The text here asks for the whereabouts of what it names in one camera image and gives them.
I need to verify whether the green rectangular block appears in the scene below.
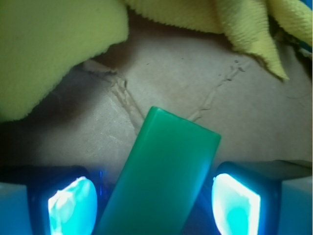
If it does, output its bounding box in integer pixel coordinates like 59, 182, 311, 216
94, 106, 221, 235

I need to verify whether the yellow sponge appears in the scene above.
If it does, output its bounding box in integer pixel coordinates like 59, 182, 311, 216
0, 0, 129, 122

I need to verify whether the yellow microfiber cloth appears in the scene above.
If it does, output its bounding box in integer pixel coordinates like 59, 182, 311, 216
125, 0, 313, 80

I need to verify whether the brown paper bag liner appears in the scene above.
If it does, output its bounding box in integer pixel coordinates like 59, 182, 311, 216
0, 12, 313, 182

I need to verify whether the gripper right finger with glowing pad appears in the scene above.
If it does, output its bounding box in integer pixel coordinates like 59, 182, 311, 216
211, 160, 313, 235

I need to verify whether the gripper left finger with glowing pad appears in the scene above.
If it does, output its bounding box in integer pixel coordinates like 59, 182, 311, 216
0, 165, 99, 235

